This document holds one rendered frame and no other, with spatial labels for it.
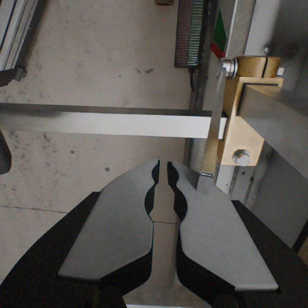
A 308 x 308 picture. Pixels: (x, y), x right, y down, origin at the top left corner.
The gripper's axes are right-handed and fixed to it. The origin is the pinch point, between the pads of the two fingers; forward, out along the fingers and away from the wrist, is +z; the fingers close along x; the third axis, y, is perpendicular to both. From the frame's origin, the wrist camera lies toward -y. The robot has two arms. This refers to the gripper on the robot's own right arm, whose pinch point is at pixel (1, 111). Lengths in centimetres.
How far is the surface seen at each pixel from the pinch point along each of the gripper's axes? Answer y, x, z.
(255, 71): -33.4, -7.1, -4.2
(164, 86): -26, 11, 83
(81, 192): 29, 85, 83
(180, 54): -26.5, -7.8, 12.4
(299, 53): -52, -8, 21
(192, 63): -28.9, -6.4, 12.4
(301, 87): -54, -2, 19
